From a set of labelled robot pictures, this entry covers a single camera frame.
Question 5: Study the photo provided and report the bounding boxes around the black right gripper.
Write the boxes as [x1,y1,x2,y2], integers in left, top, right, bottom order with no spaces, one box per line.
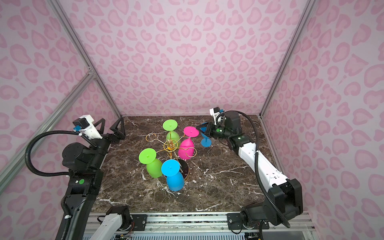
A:
[196,121,233,140]

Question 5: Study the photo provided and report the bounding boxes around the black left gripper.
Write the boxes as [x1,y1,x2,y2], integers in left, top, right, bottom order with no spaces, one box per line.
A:
[88,117,125,173]

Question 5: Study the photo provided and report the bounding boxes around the blue wine glass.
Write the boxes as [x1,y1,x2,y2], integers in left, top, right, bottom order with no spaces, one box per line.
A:
[161,160,185,192]
[201,138,212,148]

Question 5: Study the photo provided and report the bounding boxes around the magenta wine glass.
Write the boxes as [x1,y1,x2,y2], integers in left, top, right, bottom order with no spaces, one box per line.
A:
[178,127,199,160]

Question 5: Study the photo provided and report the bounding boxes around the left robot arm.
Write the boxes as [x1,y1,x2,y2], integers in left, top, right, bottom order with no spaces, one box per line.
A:
[56,117,126,240]

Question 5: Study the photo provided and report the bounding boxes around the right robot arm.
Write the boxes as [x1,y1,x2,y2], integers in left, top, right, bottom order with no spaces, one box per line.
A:
[197,107,304,230]

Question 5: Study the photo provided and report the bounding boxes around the back green wine glass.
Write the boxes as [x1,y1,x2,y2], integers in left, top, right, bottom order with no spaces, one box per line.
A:
[163,120,180,147]

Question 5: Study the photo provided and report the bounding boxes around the green wine glass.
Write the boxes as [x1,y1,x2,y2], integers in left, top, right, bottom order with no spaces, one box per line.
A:
[139,148,163,179]
[163,120,180,147]

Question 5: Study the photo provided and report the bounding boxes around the front green wine glass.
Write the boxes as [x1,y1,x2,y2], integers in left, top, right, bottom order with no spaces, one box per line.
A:
[139,148,163,179]

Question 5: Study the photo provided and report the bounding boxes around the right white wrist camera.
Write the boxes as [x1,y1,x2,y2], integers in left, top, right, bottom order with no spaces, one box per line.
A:
[210,107,225,125]

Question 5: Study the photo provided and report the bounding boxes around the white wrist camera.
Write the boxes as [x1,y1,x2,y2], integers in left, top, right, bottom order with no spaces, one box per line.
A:
[73,115,103,140]
[210,107,225,125]

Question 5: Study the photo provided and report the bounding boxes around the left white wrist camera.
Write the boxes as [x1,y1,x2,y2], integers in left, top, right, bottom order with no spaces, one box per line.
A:
[73,115,103,140]

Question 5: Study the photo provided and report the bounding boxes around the gold wire glass rack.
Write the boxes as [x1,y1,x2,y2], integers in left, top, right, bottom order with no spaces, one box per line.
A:
[146,133,197,179]

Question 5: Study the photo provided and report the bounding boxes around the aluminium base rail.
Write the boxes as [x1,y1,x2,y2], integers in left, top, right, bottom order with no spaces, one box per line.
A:
[55,211,319,240]

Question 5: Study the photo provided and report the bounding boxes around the aluminium frame post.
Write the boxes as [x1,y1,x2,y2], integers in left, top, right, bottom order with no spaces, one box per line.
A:
[0,71,96,193]

